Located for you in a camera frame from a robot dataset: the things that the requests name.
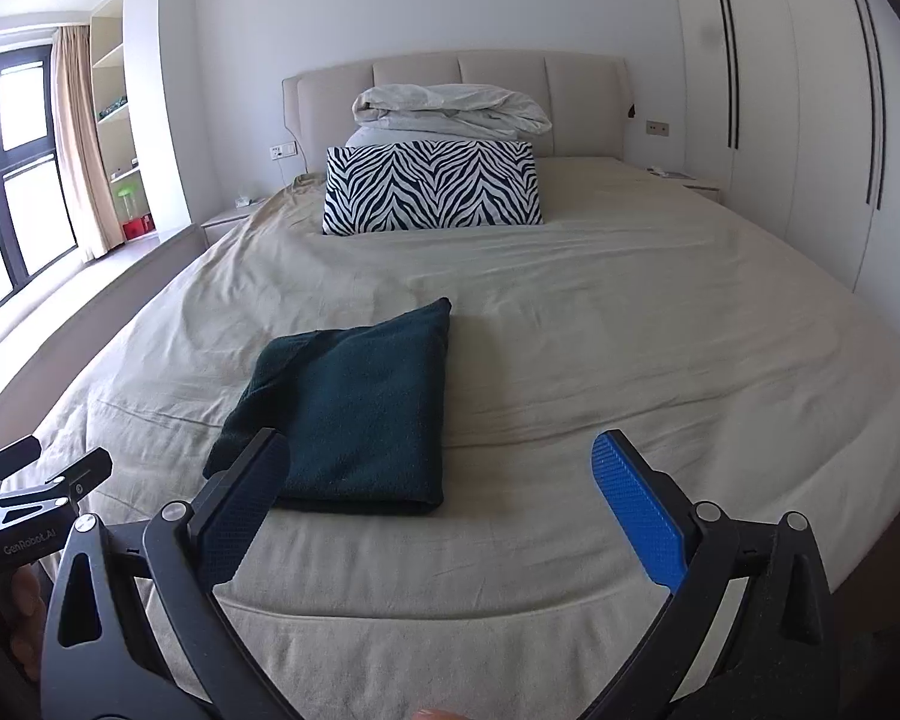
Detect beige curtain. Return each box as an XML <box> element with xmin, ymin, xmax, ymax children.
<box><xmin>51</xmin><ymin>25</ymin><xmax>125</xmax><ymax>263</ymax></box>

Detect folded off-white duvet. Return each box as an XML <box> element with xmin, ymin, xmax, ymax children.
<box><xmin>351</xmin><ymin>84</ymin><xmax>554</xmax><ymax>142</ymax></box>

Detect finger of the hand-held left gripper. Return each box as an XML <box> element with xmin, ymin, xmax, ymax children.
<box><xmin>0</xmin><ymin>433</ymin><xmax>43</xmax><ymax>494</ymax></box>
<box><xmin>0</xmin><ymin>448</ymin><xmax>114</xmax><ymax>516</ymax></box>

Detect beige bay window ledge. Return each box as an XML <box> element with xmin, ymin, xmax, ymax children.
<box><xmin>0</xmin><ymin>221</ymin><xmax>205</xmax><ymax>432</ymax></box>

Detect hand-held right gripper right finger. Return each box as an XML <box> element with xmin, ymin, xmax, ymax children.
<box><xmin>574</xmin><ymin>430</ymin><xmax>838</xmax><ymax>720</ymax></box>

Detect bed with beige sheet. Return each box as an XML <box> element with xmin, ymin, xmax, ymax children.
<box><xmin>0</xmin><ymin>156</ymin><xmax>900</xmax><ymax>720</ymax></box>

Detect black framed window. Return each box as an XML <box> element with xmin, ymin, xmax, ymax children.
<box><xmin>0</xmin><ymin>45</ymin><xmax>80</xmax><ymax>295</ymax></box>

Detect person's left hand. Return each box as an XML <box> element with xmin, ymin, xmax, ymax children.
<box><xmin>0</xmin><ymin>567</ymin><xmax>49</xmax><ymax>665</ymax></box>

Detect white wardrobe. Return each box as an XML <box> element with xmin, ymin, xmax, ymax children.
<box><xmin>664</xmin><ymin>0</ymin><xmax>900</xmax><ymax>370</ymax></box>

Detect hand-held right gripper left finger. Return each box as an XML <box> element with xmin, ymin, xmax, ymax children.
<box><xmin>41</xmin><ymin>427</ymin><xmax>305</xmax><ymax>720</ymax></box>

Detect built-in white shelf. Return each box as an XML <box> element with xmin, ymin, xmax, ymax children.
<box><xmin>88</xmin><ymin>4</ymin><xmax>160</xmax><ymax>250</ymax></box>

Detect zebra print pillow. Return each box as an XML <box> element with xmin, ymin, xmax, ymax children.
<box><xmin>322</xmin><ymin>139</ymin><xmax>545</xmax><ymax>237</ymax></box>

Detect light grey pillow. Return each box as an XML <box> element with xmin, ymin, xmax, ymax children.
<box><xmin>343</xmin><ymin>124</ymin><xmax>496</xmax><ymax>150</ymax></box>

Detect dark teal fleece garment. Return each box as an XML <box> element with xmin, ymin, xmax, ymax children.
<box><xmin>202</xmin><ymin>297</ymin><xmax>452</xmax><ymax>518</ymax></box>

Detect beige upholstered headboard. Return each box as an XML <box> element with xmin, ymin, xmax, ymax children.
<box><xmin>281</xmin><ymin>51</ymin><xmax>631</xmax><ymax>160</ymax></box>

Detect white nightstand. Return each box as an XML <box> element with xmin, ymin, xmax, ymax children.
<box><xmin>201</xmin><ymin>202</ymin><xmax>268</xmax><ymax>245</ymax></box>
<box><xmin>649</xmin><ymin>167</ymin><xmax>724</xmax><ymax>205</ymax></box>

